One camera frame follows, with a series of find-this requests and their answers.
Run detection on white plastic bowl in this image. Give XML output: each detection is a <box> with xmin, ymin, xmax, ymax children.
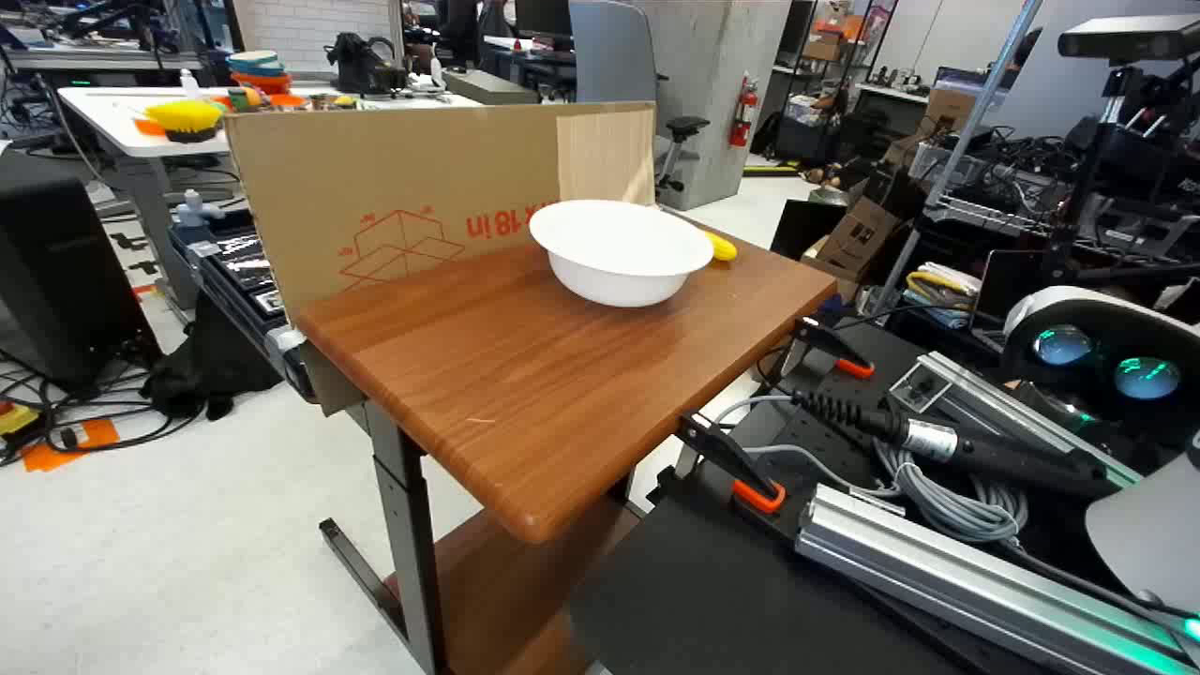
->
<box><xmin>526</xmin><ymin>200</ymin><xmax>715</xmax><ymax>310</ymax></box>

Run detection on yellow round toy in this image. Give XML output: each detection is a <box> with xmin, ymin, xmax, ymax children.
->
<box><xmin>143</xmin><ymin>92</ymin><xmax>228</xmax><ymax>143</ymax></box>

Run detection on wooden table with grey legs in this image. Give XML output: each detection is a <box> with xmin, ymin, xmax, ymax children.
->
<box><xmin>293</xmin><ymin>210</ymin><xmax>838</xmax><ymax>675</ymax></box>

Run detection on red fire extinguisher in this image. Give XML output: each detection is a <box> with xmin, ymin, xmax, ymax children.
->
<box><xmin>726</xmin><ymin>76</ymin><xmax>763</xmax><ymax>153</ymax></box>

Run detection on brown cardboard box with logo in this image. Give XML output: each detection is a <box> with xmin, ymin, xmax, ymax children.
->
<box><xmin>810</xmin><ymin>193</ymin><xmax>906</xmax><ymax>286</ymax></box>

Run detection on brown cardboard sheet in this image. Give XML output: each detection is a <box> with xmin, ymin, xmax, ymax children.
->
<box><xmin>221</xmin><ymin>101</ymin><xmax>661</xmax><ymax>313</ymax></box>

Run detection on grey office chair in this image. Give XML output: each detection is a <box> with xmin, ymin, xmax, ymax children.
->
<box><xmin>567</xmin><ymin>0</ymin><xmax>711</xmax><ymax>202</ymax></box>

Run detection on yellow white folded cloth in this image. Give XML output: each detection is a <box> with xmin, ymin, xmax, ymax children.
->
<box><xmin>900</xmin><ymin>257</ymin><xmax>991</xmax><ymax>335</ymax></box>

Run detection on black controller box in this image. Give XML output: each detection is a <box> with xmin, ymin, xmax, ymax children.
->
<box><xmin>182</xmin><ymin>230</ymin><xmax>316</xmax><ymax>371</ymax></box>

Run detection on black machine on white table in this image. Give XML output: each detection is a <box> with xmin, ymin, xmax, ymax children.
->
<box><xmin>323</xmin><ymin>30</ymin><xmax>408</xmax><ymax>96</ymax></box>

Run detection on black bag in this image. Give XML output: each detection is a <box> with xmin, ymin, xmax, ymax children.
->
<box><xmin>137</xmin><ymin>287</ymin><xmax>290</xmax><ymax>425</ymax></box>

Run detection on short silver aluminium extrusion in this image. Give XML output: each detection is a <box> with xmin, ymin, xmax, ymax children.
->
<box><xmin>886</xmin><ymin>350</ymin><xmax>1142</xmax><ymax>495</ymax></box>

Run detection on grey slanted metal pole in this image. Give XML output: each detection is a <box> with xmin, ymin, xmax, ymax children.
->
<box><xmin>870</xmin><ymin>0</ymin><xmax>1047</xmax><ymax>323</ymax></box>

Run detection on white pegboard panel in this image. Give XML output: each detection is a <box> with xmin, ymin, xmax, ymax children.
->
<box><xmin>228</xmin><ymin>0</ymin><xmax>408</xmax><ymax>77</ymax></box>

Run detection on clear plastic bottle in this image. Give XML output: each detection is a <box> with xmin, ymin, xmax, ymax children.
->
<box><xmin>165</xmin><ymin>182</ymin><xmax>218</xmax><ymax>257</ymax></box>

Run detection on colourful stacked toys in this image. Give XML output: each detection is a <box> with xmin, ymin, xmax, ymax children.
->
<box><xmin>221</xmin><ymin>48</ymin><xmax>305</xmax><ymax>111</ymax></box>

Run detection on white work table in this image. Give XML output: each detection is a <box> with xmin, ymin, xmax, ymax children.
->
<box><xmin>53</xmin><ymin>82</ymin><xmax>482</xmax><ymax>165</ymax></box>

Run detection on orange floor tape marker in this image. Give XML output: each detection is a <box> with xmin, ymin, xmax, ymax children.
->
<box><xmin>16</xmin><ymin>415</ymin><xmax>125</xmax><ymax>475</ymax></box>

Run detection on black computer case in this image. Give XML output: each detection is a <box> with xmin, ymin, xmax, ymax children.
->
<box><xmin>0</xmin><ymin>148</ymin><xmax>160</xmax><ymax>392</ymax></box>

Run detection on black clamp with orange handle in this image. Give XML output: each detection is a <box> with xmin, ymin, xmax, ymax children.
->
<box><xmin>787</xmin><ymin>313</ymin><xmax>882</xmax><ymax>383</ymax></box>
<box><xmin>676</xmin><ymin>412</ymin><xmax>790</xmax><ymax>521</ymax></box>

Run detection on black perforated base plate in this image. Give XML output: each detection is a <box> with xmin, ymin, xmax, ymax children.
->
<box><xmin>567</xmin><ymin>466</ymin><xmax>991</xmax><ymax>675</ymax></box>

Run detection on thick black cable with connector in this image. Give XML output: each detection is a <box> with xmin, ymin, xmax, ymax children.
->
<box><xmin>782</xmin><ymin>373</ymin><xmax>1118</xmax><ymax>503</ymax></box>

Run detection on grey coiled cable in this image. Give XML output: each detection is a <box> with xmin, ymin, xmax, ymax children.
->
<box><xmin>745</xmin><ymin>392</ymin><xmax>1043</xmax><ymax>552</ymax></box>

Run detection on long silver aluminium rail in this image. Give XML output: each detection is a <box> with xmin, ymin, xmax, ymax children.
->
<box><xmin>790</xmin><ymin>482</ymin><xmax>1200</xmax><ymax>675</ymax></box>

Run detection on grey camera bar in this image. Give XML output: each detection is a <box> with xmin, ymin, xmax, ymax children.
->
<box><xmin>1055</xmin><ymin>11</ymin><xmax>1200</xmax><ymax>62</ymax></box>

